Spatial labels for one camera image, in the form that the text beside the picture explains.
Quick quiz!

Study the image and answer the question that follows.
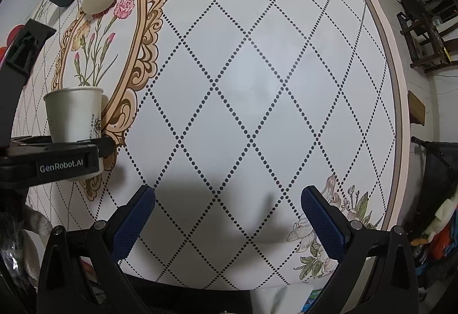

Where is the small wooden stool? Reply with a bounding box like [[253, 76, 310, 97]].
[[408, 91, 425, 126]]

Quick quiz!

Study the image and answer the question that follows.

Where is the patterned white tablecloth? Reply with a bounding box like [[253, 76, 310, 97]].
[[1, 0, 408, 290]]

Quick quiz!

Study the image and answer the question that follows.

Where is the dark wooden chair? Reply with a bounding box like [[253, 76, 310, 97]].
[[397, 0, 457, 74]]

